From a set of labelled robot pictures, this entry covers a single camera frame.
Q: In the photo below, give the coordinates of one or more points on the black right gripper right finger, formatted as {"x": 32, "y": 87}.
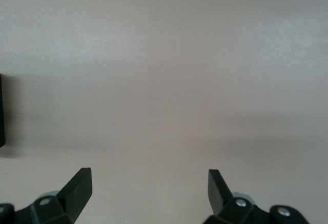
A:
{"x": 217, "y": 195}

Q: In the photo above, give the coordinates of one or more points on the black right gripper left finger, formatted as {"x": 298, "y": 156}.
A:
{"x": 74, "y": 198}

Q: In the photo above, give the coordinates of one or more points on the black rectangular plastic box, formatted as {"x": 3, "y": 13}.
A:
{"x": 2, "y": 111}

